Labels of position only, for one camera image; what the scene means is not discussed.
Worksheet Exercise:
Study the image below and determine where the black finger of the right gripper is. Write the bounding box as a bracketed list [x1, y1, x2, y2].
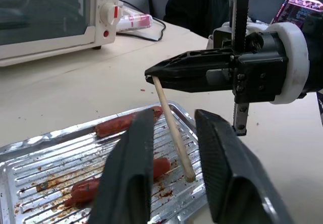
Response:
[144, 48, 236, 79]
[146, 76, 235, 94]

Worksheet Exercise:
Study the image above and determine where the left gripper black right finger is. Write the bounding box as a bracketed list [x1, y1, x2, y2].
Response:
[194, 108, 294, 224]

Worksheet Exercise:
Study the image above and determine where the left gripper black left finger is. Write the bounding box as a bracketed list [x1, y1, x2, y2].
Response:
[88, 107, 155, 224]

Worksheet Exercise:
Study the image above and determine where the wooden skewer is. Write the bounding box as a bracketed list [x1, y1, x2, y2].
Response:
[153, 76, 196, 183]

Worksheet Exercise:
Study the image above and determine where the red sausage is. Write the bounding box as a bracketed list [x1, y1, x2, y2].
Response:
[94, 106, 164, 138]
[65, 157, 173, 207]

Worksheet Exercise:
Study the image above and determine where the ribbed aluminium foil tray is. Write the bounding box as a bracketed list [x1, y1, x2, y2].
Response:
[0, 101, 210, 224]

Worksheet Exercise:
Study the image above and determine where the person in black clothes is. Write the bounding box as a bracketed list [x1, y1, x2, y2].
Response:
[163, 0, 238, 39]

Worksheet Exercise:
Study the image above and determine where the pink and white packet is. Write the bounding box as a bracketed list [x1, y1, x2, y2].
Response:
[116, 14, 153, 32]

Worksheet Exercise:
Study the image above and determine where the black chair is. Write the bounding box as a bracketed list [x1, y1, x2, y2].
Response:
[144, 0, 174, 21]

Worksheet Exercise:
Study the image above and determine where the grey monitor back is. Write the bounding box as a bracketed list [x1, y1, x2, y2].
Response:
[250, 0, 290, 23]

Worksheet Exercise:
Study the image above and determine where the laptop with lit screen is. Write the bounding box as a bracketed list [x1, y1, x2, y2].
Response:
[271, 0, 323, 29]

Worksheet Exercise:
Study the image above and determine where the white toaster oven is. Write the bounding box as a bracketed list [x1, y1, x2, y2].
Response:
[0, 0, 122, 68]

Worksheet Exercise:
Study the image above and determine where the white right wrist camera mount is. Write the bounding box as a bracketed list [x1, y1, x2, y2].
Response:
[212, 21, 310, 105]

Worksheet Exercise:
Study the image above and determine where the black power cable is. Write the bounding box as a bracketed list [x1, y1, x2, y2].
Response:
[116, 18, 168, 42]

